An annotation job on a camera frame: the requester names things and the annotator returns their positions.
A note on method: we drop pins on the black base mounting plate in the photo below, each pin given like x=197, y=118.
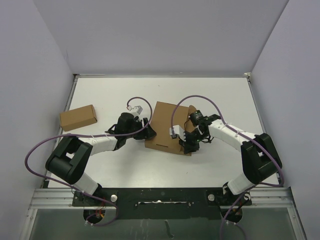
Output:
x=163, y=203

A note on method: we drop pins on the brown cardboard box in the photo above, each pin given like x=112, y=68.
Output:
x=161, y=124

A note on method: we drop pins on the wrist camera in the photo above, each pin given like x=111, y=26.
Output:
x=176, y=131
x=135, y=110

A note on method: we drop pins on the small folded cardboard box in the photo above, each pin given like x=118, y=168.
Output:
x=78, y=118

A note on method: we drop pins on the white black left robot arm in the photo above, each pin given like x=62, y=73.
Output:
x=69, y=159

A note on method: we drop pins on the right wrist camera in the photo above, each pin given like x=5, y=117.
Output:
x=176, y=131

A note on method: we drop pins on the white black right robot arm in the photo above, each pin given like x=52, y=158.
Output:
x=259, y=157

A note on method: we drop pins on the aluminium frame rail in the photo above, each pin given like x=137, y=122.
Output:
x=262, y=197

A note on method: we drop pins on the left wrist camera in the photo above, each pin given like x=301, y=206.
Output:
x=135, y=110

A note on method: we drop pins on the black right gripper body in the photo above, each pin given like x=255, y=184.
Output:
x=192, y=140

